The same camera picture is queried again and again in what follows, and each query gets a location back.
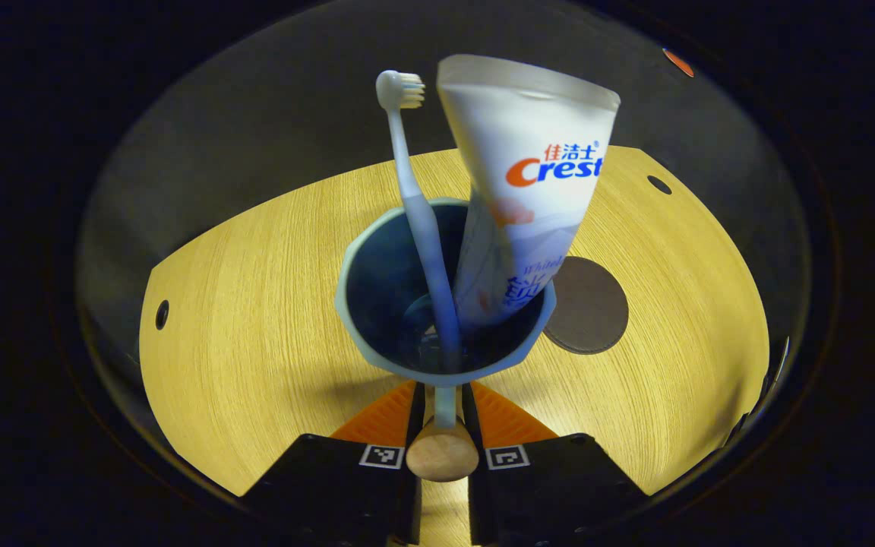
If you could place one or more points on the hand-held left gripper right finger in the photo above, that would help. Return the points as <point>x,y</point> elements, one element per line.
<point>529,501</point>

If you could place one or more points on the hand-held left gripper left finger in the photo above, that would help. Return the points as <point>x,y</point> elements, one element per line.
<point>377,501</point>

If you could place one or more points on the dark round coaster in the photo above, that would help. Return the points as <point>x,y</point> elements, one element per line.
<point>593,311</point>

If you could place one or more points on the white toothbrush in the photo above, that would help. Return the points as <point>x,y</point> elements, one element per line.
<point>418,213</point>

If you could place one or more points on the white toothpaste tube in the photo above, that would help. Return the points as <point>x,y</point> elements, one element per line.
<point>529,129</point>

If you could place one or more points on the black backdrop cloth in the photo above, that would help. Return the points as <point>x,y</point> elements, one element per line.
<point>255,114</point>

